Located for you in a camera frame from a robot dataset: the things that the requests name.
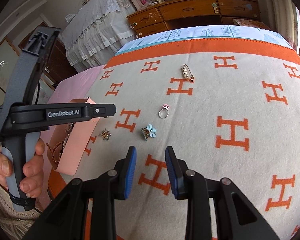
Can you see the small gold flower earring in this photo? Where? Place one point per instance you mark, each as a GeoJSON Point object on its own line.
{"type": "Point", "coordinates": [105, 134]}

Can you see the wooden desk with drawers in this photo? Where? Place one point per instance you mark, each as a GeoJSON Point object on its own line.
{"type": "Point", "coordinates": [175, 14]}

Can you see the stack of books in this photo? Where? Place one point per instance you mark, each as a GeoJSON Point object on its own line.
{"type": "Point", "coordinates": [250, 23]}

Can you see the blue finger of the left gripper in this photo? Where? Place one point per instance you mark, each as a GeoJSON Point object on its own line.
{"type": "Point", "coordinates": [102, 110]}

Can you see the pink jewelry box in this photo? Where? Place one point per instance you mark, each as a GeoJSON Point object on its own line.
{"type": "Point", "coordinates": [75, 147]}

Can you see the knit sweater left forearm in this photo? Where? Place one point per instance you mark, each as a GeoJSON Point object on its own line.
{"type": "Point", "coordinates": [14, 224]}

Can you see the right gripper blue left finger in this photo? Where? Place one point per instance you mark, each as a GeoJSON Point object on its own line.
{"type": "Point", "coordinates": [126, 174]}

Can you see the gold pearl hair comb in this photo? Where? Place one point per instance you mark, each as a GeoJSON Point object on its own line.
{"type": "Point", "coordinates": [57, 150]}

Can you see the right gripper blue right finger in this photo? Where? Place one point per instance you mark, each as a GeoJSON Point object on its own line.
{"type": "Point", "coordinates": [176, 169]}

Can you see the white lace furniture cover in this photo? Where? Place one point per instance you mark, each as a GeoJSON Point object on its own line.
{"type": "Point", "coordinates": [97, 33]}

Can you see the pearl safety pin brooch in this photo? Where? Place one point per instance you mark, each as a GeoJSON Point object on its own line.
{"type": "Point", "coordinates": [187, 73]}

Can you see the beige floral curtain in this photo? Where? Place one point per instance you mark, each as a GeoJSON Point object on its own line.
{"type": "Point", "coordinates": [283, 17]}

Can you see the white blue tree sheet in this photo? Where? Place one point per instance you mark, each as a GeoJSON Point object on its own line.
{"type": "Point", "coordinates": [208, 31]}

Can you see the orange grey H blanket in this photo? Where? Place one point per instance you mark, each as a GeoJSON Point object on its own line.
{"type": "Point", "coordinates": [239, 119]}

